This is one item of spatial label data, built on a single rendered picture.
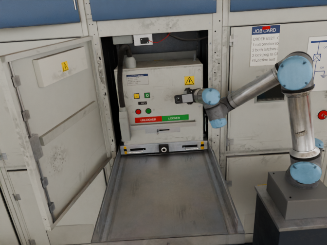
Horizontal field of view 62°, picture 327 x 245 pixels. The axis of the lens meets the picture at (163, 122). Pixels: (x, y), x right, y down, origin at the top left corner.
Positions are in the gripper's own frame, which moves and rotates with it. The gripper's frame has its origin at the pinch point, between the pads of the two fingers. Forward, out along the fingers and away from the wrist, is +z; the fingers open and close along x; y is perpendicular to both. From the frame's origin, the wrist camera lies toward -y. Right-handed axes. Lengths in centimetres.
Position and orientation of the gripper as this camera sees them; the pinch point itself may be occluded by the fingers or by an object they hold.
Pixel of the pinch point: (183, 96)
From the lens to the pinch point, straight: 156.1
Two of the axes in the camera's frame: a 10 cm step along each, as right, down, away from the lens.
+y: 9.6, -1.7, 2.3
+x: -1.4, -9.8, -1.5
